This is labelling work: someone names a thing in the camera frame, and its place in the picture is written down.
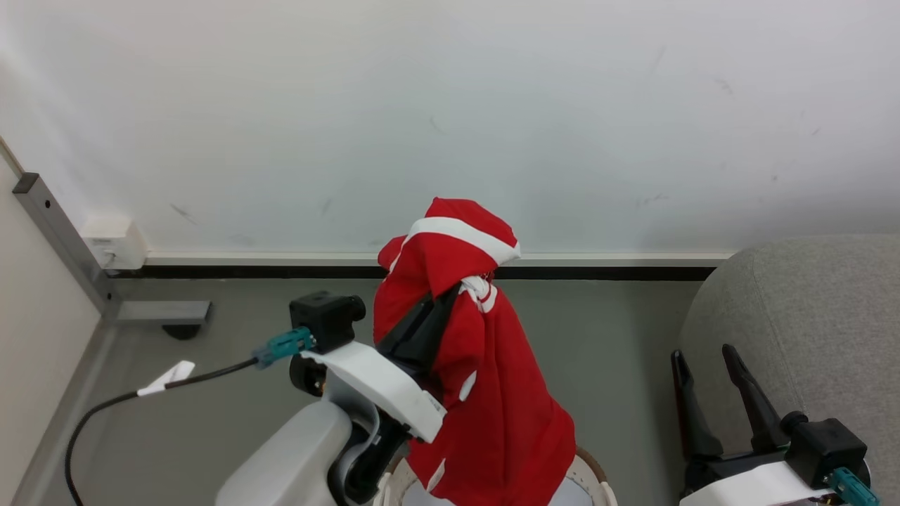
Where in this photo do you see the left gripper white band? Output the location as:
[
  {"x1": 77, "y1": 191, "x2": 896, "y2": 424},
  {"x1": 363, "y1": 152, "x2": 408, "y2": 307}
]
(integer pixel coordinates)
[{"x1": 289, "y1": 285, "x2": 462, "y2": 505}]

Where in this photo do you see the white laundry basket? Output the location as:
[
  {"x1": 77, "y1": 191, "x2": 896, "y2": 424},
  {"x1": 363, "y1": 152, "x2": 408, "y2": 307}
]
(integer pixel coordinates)
[{"x1": 373, "y1": 446, "x2": 619, "y2": 506}]

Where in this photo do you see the red garment with white stripes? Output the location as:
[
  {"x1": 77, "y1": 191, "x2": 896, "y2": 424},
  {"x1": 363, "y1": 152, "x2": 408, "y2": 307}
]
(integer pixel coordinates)
[{"x1": 372, "y1": 197, "x2": 577, "y2": 506}]

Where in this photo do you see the white wall socket box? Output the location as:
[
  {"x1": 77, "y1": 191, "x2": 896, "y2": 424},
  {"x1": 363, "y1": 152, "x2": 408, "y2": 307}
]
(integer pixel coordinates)
[{"x1": 80, "y1": 216, "x2": 149, "y2": 272}]

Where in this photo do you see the grey fabric sofa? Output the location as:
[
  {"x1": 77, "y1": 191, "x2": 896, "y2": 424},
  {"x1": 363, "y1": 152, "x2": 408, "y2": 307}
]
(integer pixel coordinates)
[{"x1": 679, "y1": 234, "x2": 900, "y2": 506}]

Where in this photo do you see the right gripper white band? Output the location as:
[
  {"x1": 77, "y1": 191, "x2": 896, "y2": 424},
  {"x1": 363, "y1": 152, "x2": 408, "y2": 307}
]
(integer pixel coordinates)
[{"x1": 671, "y1": 344, "x2": 841, "y2": 506}]

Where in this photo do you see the grey metal frame post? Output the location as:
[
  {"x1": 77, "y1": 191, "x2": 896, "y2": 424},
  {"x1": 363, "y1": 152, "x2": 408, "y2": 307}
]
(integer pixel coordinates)
[{"x1": 12, "y1": 172, "x2": 212, "y2": 325}]

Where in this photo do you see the white and black baseboard strip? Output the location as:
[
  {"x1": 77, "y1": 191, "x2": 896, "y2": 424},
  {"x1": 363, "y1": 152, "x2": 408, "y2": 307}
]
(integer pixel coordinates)
[{"x1": 112, "y1": 251, "x2": 736, "y2": 282}]

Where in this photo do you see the white tape tag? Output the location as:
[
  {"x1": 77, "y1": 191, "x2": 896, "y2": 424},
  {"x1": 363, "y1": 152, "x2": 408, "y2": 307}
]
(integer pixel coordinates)
[{"x1": 136, "y1": 360, "x2": 197, "y2": 397}]

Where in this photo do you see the black cable with teal plug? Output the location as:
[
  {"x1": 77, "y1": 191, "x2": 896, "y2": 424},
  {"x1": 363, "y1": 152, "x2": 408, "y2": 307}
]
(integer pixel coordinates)
[{"x1": 64, "y1": 327, "x2": 317, "y2": 506}]

